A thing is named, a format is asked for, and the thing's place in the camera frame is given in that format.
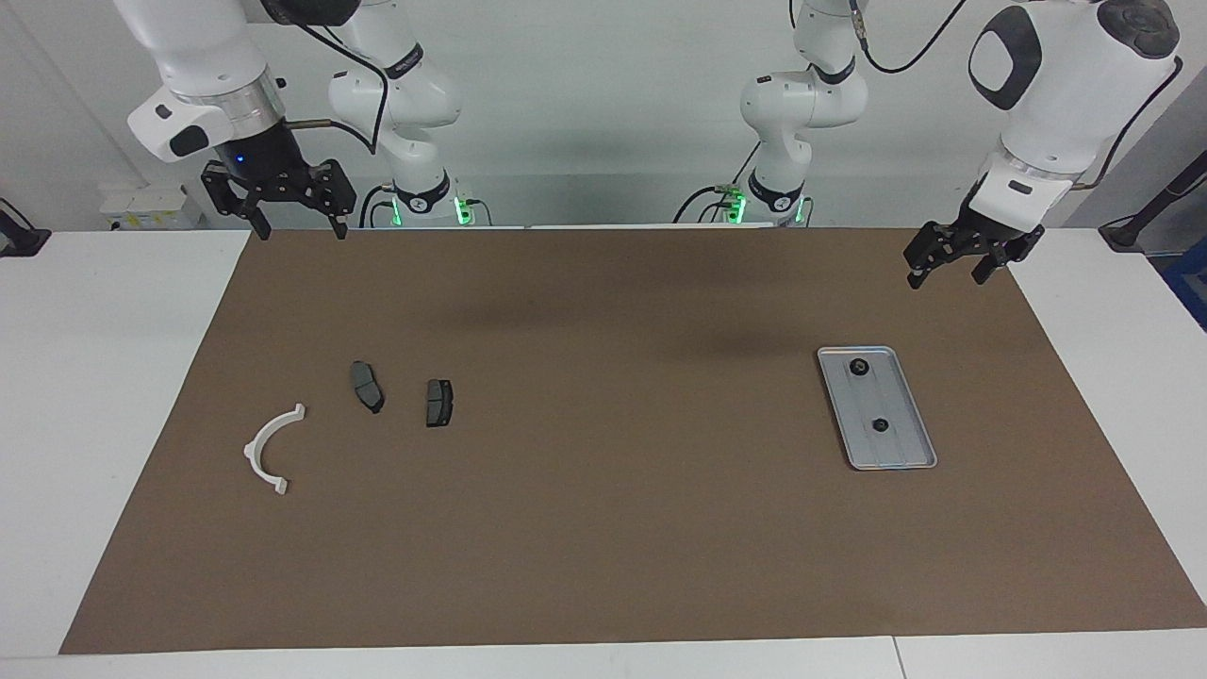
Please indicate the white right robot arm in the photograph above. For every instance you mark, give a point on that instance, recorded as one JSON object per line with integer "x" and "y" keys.
{"x": 198, "y": 47}

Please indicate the brown table mat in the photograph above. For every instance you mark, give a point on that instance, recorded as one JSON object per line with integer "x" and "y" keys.
{"x": 603, "y": 528}

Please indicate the white power strip box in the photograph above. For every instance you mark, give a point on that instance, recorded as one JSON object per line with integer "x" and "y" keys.
{"x": 146, "y": 207}

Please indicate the large black bearing gear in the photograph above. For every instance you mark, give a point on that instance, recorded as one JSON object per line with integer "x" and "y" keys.
{"x": 859, "y": 368}

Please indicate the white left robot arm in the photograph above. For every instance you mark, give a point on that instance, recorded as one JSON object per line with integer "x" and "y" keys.
{"x": 1066, "y": 75}

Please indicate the white curved plastic bracket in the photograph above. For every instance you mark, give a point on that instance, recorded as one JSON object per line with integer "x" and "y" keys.
{"x": 252, "y": 453}

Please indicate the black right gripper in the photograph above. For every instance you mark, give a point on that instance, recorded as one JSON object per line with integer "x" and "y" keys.
{"x": 269, "y": 165}

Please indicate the blue crate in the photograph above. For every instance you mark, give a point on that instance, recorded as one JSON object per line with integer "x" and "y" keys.
{"x": 1190, "y": 283}

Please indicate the black clamp mount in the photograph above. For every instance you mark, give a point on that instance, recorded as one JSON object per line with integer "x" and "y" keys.
{"x": 21, "y": 240}

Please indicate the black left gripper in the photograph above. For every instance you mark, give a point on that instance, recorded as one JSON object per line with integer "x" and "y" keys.
{"x": 981, "y": 236}

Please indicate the silver metal tray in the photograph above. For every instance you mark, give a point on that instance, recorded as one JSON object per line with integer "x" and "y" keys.
{"x": 886, "y": 453}

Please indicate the dark grey brake pad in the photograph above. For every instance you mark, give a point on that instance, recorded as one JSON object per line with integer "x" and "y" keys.
{"x": 439, "y": 403}
{"x": 367, "y": 388}

